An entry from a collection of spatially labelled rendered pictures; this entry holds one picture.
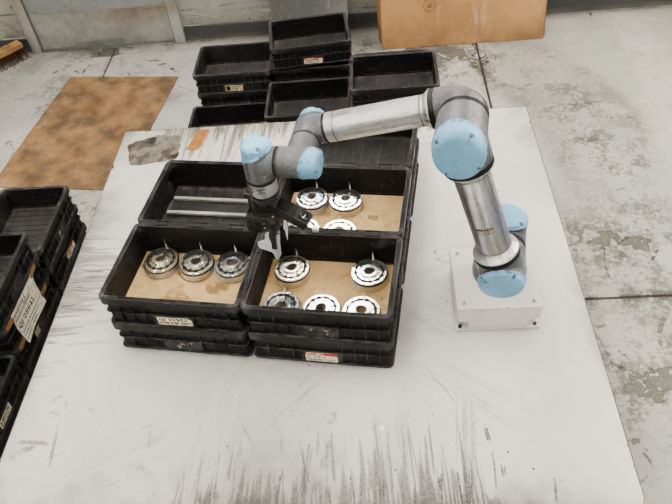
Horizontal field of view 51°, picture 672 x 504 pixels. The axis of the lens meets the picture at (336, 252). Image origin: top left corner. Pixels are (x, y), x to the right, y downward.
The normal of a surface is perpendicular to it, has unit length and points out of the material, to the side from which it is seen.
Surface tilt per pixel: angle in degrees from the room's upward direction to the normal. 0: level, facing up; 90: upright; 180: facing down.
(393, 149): 0
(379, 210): 0
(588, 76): 0
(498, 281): 98
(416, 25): 72
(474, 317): 90
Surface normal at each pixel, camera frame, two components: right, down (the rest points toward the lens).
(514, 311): -0.02, 0.71
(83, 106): -0.09, -0.70
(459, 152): -0.24, 0.62
